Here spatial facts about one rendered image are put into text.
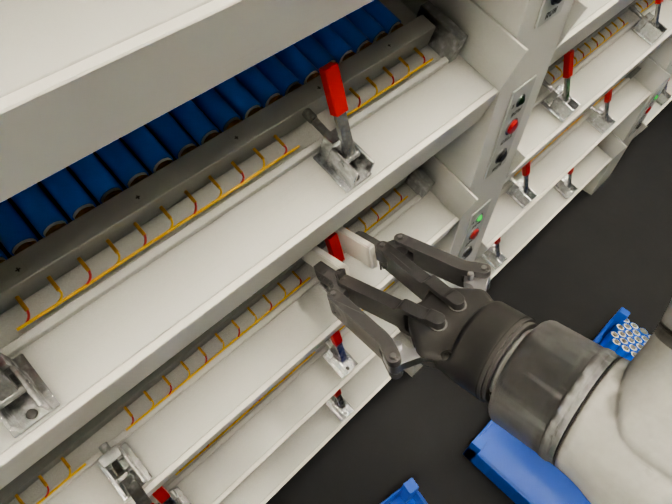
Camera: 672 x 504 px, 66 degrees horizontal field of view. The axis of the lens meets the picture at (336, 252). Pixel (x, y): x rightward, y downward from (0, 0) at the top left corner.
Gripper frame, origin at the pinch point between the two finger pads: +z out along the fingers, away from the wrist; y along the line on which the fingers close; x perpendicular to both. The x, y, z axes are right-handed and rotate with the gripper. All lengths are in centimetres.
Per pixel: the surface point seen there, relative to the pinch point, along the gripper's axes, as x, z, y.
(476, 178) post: -1.4, -3.3, 18.7
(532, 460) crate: -63, -15, 21
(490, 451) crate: -61, -9, 17
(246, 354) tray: -5.6, 1.6, -12.3
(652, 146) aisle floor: -58, 8, 116
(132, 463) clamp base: -4.3, -0.6, -25.8
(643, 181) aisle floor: -59, 4, 102
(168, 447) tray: -6.6, -0.1, -22.9
